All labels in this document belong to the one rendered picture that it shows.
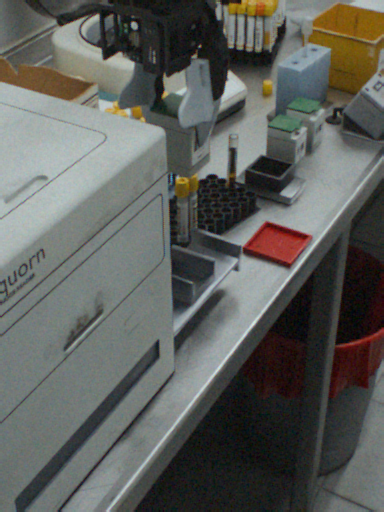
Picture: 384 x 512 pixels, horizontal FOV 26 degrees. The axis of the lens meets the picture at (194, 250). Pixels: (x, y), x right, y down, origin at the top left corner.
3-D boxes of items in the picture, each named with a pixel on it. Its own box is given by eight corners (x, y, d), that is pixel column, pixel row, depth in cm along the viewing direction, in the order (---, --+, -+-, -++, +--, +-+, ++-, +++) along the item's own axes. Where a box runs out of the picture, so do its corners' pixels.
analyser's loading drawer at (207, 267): (148, 376, 86) (146, 339, 82) (96, 354, 88) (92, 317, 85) (240, 269, 100) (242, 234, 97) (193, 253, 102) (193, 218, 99)
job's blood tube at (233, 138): (230, 202, 114) (234, 140, 108) (223, 198, 115) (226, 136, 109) (237, 197, 115) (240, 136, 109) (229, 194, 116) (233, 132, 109)
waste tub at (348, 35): (367, 99, 139) (375, 43, 133) (297, 80, 145) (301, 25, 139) (399, 70, 148) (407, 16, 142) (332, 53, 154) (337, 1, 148)
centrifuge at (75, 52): (171, 153, 126) (169, 79, 118) (39, 98, 141) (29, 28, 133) (263, 97, 140) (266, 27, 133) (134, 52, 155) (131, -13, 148)
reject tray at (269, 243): (290, 268, 103) (290, 263, 103) (242, 251, 106) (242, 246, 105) (312, 240, 108) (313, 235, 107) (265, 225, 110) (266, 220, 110)
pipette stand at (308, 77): (304, 132, 131) (308, 73, 125) (266, 119, 134) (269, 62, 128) (334, 107, 137) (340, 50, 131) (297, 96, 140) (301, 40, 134)
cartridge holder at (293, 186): (290, 206, 114) (291, 184, 112) (232, 188, 118) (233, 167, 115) (306, 187, 118) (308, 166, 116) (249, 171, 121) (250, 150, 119)
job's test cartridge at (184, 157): (190, 179, 82) (189, 122, 79) (150, 166, 84) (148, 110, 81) (210, 161, 85) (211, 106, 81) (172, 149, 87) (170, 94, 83)
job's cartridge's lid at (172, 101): (189, 123, 79) (189, 118, 78) (148, 112, 81) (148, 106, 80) (210, 107, 81) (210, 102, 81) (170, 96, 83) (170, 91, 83)
